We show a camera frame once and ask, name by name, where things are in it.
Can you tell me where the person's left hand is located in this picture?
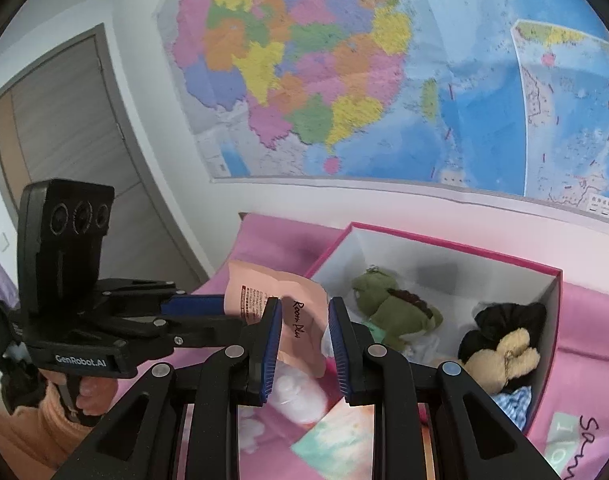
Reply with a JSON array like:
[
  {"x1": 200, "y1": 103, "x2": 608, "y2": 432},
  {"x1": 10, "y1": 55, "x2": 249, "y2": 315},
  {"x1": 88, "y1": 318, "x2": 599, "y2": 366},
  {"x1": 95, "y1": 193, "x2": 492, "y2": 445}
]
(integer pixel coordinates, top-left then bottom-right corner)
[{"x1": 37, "y1": 367, "x2": 119, "y2": 413}]

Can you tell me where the pastel printed packet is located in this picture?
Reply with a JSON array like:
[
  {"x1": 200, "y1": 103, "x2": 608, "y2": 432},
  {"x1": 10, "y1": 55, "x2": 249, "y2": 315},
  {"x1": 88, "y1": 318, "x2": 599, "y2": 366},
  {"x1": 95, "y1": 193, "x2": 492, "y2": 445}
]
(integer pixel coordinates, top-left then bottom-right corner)
[{"x1": 290, "y1": 402, "x2": 376, "y2": 480}]

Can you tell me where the black plush toy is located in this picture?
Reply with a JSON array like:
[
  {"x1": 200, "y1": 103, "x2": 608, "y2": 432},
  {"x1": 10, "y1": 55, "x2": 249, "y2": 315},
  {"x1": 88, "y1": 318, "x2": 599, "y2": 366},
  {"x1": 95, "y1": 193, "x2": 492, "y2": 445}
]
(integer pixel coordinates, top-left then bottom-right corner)
[{"x1": 457, "y1": 302, "x2": 548, "y2": 362}]

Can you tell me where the beige bunny plush toy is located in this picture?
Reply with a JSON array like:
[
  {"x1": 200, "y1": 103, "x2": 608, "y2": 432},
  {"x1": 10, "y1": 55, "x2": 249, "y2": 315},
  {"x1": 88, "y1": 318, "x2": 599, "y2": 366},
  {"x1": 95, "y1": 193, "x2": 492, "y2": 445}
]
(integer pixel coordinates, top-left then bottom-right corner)
[{"x1": 459, "y1": 328, "x2": 541, "y2": 395}]

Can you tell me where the pink printed bedsheet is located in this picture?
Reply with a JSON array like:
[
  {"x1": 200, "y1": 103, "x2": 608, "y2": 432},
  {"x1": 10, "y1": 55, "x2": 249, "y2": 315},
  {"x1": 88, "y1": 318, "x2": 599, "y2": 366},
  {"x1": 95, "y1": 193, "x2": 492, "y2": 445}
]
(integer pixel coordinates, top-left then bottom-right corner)
[{"x1": 184, "y1": 212, "x2": 609, "y2": 480}]

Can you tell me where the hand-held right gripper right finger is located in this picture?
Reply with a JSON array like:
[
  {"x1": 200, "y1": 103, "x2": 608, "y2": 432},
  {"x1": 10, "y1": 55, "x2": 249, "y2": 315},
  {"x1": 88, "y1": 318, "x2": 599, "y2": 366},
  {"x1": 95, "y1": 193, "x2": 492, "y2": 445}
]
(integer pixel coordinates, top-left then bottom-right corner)
[{"x1": 328, "y1": 296, "x2": 562, "y2": 480}]

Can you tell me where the person's left forearm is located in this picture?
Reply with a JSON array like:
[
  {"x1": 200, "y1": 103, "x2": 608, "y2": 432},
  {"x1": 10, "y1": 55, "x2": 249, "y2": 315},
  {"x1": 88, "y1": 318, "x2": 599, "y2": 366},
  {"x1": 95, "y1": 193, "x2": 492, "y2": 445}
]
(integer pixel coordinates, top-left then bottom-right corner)
[{"x1": 0, "y1": 367, "x2": 111, "y2": 480}]

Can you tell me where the black cloth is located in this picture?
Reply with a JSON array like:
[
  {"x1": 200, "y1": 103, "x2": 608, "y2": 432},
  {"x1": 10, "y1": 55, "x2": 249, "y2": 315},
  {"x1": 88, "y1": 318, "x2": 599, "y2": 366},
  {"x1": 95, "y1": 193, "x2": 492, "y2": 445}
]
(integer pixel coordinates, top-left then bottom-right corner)
[{"x1": 0, "y1": 290, "x2": 41, "y2": 414}]

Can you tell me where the colourful wall map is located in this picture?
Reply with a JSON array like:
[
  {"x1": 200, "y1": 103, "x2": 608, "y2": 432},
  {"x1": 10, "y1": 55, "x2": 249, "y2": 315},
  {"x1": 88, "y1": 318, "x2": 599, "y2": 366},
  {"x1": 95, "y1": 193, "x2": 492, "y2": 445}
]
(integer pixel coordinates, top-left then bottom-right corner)
[{"x1": 157, "y1": 0, "x2": 609, "y2": 237}]

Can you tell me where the blue gingham cloth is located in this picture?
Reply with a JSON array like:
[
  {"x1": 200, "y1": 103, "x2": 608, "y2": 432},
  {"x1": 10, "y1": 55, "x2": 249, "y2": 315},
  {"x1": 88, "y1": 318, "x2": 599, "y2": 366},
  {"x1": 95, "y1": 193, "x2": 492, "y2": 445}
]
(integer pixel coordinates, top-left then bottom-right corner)
[{"x1": 491, "y1": 386, "x2": 533, "y2": 432}]

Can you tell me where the green plush toy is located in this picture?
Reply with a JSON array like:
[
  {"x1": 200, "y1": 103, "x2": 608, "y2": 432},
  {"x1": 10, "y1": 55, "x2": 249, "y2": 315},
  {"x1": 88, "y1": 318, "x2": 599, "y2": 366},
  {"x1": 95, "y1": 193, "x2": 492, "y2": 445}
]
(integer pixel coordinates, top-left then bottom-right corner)
[{"x1": 351, "y1": 270, "x2": 444, "y2": 349}]

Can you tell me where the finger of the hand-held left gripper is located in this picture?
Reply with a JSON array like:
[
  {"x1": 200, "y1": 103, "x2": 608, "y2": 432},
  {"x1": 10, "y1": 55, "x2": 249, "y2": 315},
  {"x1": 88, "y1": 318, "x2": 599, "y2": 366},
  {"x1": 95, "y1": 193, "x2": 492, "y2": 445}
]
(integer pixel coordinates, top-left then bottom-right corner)
[
  {"x1": 97, "y1": 277, "x2": 228, "y2": 319},
  {"x1": 109, "y1": 313, "x2": 246, "y2": 352}
]

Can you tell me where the peach packet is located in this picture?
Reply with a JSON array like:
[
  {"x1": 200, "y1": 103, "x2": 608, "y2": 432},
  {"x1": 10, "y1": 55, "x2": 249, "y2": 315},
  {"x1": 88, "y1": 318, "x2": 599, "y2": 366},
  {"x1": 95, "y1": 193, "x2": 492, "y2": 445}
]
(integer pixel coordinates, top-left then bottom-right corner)
[{"x1": 223, "y1": 259, "x2": 331, "y2": 379}]

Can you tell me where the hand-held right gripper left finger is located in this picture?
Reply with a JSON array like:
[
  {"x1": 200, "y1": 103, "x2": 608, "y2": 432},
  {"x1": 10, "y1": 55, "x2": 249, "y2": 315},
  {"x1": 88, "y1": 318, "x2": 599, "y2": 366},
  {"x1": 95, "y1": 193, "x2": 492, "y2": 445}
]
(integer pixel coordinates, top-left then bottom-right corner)
[{"x1": 52, "y1": 297, "x2": 283, "y2": 480}]

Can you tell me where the grey door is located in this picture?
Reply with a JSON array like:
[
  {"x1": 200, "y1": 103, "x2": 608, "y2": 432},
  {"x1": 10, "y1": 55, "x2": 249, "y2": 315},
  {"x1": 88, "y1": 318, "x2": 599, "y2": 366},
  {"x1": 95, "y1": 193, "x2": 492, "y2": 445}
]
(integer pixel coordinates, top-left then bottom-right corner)
[{"x1": 0, "y1": 24, "x2": 211, "y2": 302}]

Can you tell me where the pink cardboard box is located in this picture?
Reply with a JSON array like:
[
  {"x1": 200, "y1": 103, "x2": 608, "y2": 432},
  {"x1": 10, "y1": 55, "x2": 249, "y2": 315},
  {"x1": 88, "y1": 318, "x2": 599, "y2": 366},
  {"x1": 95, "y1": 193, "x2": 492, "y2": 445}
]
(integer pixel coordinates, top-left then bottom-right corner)
[{"x1": 304, "y1": 221, "x2": 564, "y2": 434}]

